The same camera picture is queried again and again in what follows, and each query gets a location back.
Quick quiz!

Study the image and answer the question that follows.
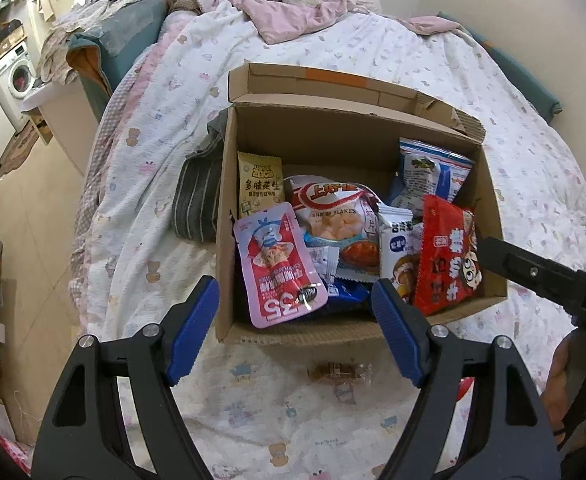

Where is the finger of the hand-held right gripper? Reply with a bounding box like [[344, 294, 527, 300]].
[[478, 235, 582, 312]]

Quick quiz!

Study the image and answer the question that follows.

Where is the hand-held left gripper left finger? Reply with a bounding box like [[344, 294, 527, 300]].
[[32, 275, 220, 480]]

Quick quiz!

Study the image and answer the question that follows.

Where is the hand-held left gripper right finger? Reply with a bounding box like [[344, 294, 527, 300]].
[[371, 278, 558, 480]]

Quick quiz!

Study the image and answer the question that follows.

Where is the blue snack packet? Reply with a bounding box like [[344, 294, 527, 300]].
[[320, 276, 375, 317]]

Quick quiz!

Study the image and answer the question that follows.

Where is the red cartoon-boy snack packet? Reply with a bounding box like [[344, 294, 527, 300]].
[[412, 194, 484, 317]]

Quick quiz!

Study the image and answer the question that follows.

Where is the white cartoon snack packet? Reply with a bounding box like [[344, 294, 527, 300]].
[[377, 209, 426, 306]]

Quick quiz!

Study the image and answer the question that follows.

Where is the small white snack sachet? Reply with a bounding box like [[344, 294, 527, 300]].
[[307, 245, 341, 283]]

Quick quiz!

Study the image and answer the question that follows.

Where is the pink white snack pouch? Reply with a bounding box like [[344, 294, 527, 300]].
[[232, 202, 330, 330]]

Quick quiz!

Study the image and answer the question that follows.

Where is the clear white chips bag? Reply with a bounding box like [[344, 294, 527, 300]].
[[284, 175, 383, 283]]

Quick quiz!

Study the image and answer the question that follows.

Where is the white blue flag-print snack bag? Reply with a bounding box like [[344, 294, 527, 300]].
[[388, 137, 476, 218]]

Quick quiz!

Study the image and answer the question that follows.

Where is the small yellow snack packet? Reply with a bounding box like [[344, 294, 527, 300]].
[[236, 151, 285, 222]]

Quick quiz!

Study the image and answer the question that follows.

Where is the brown cardboard box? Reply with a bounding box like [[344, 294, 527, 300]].
[[214, 62, 508, 346]]

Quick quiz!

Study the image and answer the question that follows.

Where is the person's right hand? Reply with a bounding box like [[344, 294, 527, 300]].
[[545, 329, 586, 433]]

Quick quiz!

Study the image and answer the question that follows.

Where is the dark striped cloth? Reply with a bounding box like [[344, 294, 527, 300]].
[[173, 110, 230, 243]]

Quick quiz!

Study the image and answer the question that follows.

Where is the white printed quilt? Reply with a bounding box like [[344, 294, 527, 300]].
[[70, 0, 586, 480]]

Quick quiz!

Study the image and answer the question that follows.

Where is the teal cushion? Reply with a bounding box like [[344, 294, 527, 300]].
[[435, 10, 564, 121]]

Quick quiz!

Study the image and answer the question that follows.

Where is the white storage chest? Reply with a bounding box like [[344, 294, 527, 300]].
[[22, 80, 105, 176]]

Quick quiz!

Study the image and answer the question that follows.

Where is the brown floor mat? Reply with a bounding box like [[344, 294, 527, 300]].
[[0, 120, 41, 176]]

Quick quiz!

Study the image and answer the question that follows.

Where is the teal padded cloth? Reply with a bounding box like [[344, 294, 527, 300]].
[[67, 0, 169, 123]]

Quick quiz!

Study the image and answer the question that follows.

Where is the white washing machine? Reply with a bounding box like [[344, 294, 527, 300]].
[[0, 40, 38, 131]]

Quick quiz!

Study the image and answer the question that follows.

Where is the pink blanket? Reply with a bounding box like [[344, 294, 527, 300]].
[[155, 0, 466, 46]]

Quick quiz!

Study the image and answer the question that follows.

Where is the floral cloth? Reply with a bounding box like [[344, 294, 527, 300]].
[[38, 0, 139, 86]]

